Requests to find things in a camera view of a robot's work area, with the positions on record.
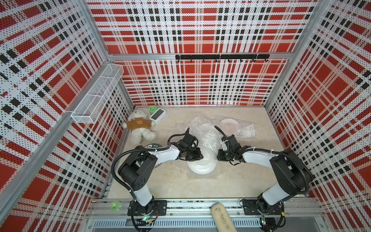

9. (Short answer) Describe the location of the green rimmed plate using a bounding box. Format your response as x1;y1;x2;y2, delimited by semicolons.
187;159;217;175
144;143;162;151

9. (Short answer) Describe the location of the beige teddy bear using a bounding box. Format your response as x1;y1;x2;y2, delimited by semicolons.
124;109;157;146

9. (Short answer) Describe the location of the white embossed plate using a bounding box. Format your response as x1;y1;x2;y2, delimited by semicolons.
196;123;220;150

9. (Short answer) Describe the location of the clear wall shelf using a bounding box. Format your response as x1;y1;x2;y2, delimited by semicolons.
71;64;124;124

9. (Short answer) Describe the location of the wooden brush handle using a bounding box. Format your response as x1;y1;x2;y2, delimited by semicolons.
211;203;237;232

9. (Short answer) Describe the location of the white green small device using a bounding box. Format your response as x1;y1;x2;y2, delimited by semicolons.
150;108;167;123

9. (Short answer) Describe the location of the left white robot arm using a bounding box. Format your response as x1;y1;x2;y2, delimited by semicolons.
111;129;203;207

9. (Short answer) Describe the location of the black hook rail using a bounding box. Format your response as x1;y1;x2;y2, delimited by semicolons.
175;54;270;61

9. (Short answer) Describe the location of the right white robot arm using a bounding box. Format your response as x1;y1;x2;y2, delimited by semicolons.
217;135;315;209

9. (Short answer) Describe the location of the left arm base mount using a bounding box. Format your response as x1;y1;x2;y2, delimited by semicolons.
127;199;168;231

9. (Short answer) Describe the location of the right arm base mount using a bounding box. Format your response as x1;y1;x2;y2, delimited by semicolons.
239;199;287;232

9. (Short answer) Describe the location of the pink plate in wrap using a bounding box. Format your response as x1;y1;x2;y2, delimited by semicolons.
220;118;241;135

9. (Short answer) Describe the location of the green rimmed plate front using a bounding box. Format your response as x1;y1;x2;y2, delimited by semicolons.
144;143;162;151

